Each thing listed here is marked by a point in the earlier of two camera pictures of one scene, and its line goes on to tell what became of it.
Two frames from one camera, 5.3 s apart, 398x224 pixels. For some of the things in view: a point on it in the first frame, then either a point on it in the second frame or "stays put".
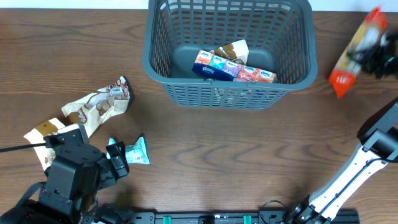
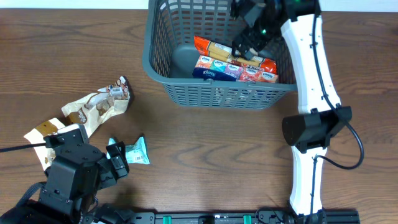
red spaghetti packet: x=367 y=37 → x=224 y=51
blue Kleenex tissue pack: x=211 y=65 stays put
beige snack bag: x=90 y=110 stays put
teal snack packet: x=137 y=153 stays put
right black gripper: x=374 y=57 → x=252 y=38
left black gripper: x=111 y=174 stays put
